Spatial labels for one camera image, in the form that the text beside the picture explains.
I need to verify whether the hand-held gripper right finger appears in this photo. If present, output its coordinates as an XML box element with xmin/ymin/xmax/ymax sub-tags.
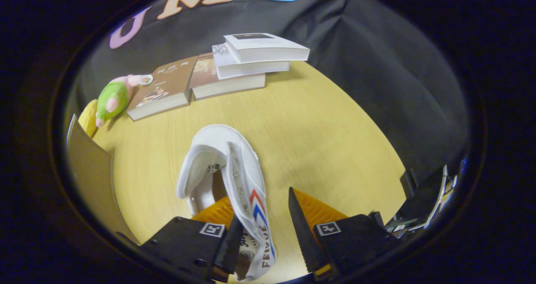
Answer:
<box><xmin>288</xmin><ymin>187</ymin><xmax>400</xmax><ymax>281</ymax></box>

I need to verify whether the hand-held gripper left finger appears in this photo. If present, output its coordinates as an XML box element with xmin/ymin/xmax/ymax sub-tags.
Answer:
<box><xmin>140</xmin><ymin>195</ymin><xmax>244</xmax><ymax>283</ymax></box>

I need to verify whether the white canvas shoe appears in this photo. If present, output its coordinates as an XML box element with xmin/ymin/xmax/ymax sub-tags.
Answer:
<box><xmin>176</xmin><ymin>124</ymin><xmax>277</xmax><ymax>281</ymax></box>

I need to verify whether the beige fabric storage box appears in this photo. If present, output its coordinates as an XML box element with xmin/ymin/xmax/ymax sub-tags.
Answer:
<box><xmin>66</xmin><ymin>114</ymin><xmax>141</xmax><ymax>246</ymax></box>

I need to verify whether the pile of printed papers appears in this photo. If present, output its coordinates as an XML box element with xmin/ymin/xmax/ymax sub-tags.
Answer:
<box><xmin>423</xmin><ymin>165</ymin><xmax>455</xmax><ymax>230</ymax></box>

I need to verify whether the white patterned book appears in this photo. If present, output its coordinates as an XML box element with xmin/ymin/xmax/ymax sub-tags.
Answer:
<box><xmin>212</xmin><ymin>43</ymin><xmax>291</xmax><ymax>80</ymax></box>

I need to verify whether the brown cover book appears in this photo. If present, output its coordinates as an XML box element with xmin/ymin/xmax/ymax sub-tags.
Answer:
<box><xmin>126</xmin><ymin>56</ymin><xmax>199</xmax><ymax>121</ymax></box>

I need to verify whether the green and pink plush toy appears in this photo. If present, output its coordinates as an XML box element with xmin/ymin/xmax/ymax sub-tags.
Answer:
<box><xmin>95</xmin><ymin>74</ymin><xmax>154</xmax><ymax>128</ymax></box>

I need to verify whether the yellow plush toy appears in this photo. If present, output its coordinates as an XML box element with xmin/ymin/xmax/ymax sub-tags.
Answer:
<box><xmin>78</xmin><ymin>99</ymin><xmax>99</xmax><ymax>139</ymax></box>

